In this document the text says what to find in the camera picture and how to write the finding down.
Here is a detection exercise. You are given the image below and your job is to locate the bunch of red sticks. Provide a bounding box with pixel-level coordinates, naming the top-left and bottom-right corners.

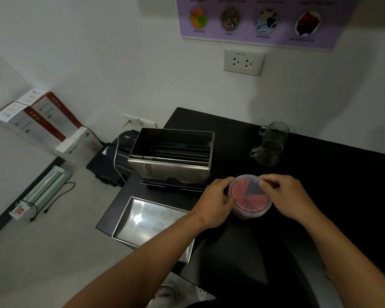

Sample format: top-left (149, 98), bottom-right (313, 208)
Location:
top-left (232, 177), bottom-right (271, 211)

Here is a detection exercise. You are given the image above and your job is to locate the white wide wall socket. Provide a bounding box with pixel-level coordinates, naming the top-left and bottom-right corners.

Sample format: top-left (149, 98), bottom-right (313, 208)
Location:
top-left (123, 113), bottom-right (158, 129)

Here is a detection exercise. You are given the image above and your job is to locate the black printer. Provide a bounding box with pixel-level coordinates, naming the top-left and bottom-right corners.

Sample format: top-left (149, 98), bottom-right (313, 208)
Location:
top-left (86, 131), bottom-right (140, 188)

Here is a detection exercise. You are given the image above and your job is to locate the red and white carton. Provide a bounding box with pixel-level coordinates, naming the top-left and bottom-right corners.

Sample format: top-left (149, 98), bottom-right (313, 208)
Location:
top-left (0, 101), bottom-right (67, 155)
top-left (17, 88), bottom-right (84, 135)

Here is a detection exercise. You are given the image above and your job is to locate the person's white shoe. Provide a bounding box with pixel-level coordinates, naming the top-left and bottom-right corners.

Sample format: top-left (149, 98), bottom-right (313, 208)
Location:
top-left (153, 281), bottom-right (217, 308)

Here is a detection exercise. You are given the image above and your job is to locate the person's right forearm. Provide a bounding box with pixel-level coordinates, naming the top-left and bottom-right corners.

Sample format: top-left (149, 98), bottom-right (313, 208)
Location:
top-left (296, 207), bottom-right (385, 308)

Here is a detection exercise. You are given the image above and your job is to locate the clear glass mug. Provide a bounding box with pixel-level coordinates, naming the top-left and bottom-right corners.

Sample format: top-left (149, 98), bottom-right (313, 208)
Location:
top-left (249, 139), bottom-right (284, 167)
top-left (259, 121), bottom-right (290, 142)

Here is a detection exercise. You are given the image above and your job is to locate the stainless steel box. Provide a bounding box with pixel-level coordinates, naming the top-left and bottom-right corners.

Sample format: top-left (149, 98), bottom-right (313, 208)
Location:
top-left (127, 127), bottom-right (216, 187)

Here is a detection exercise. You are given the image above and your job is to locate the person's dark clothing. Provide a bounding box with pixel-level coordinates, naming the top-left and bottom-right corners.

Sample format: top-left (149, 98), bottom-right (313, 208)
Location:
top-left (147, 218), bottom-right (342, 308)

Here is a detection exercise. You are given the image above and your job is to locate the white and green laminator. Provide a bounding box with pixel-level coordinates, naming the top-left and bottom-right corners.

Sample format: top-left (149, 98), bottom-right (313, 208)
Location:
top-left (9, 166), bottom-right (73, 221)

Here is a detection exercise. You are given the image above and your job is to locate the person's left forearm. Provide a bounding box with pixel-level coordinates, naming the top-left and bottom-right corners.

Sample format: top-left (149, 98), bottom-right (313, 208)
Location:
top-left (62, 211), bottom-right (212, 308)

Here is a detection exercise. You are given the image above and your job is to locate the person's left hand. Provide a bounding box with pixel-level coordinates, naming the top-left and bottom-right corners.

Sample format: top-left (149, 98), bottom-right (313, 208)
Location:
top-left (192, 176), bottom-right (237, 230)

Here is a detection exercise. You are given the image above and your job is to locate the white double wall socket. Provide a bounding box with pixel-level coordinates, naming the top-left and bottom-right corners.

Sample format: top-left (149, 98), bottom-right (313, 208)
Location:
top-left (223, 49), bottom-right (265, 77)

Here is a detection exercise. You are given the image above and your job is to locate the clear round plastic container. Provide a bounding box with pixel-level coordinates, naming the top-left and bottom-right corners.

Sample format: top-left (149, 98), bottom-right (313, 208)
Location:
top-left (228, 174), bottom-right (273, 220)

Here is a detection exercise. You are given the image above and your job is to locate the purple wall poster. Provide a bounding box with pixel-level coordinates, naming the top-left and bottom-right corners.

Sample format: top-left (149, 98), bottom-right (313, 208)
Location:
top-left (175, 0), bottom-right (362, 50)

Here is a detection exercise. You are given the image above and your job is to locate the plain white carton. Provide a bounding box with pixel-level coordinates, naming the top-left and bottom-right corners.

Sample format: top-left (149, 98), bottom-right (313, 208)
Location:
top-left (54, 126), bottom-right (104, 165)

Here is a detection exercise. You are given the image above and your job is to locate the white cable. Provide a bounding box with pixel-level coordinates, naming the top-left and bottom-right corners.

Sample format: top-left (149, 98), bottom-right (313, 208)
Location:
top-left (114, 120), bottom-right (131, 186)

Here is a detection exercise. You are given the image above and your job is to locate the stainless steel lid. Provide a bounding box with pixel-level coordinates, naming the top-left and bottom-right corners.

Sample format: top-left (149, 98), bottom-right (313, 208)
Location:
top-left (111, 196), bottom-right (196, 264)

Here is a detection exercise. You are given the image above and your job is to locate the black power cable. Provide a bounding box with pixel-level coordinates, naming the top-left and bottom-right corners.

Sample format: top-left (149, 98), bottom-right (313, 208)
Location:
top-left (30, 182), bottom-right (76, 222)

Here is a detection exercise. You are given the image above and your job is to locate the person's right hand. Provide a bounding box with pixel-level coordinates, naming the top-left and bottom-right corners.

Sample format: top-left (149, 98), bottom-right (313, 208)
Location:
top-left (258, 174), bottom-right (322, 222)

